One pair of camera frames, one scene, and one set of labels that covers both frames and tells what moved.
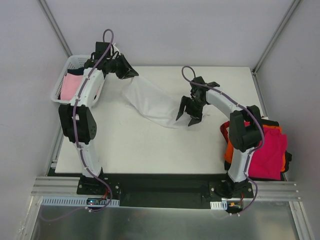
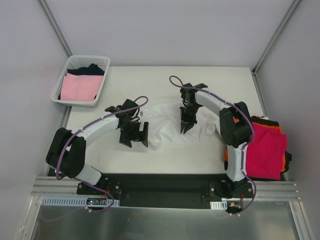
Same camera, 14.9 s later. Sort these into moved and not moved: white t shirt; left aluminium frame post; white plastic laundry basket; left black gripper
Moved: white t shirt; left black gripper
Not moved: left aluminium frame post; white plastic laundry basket
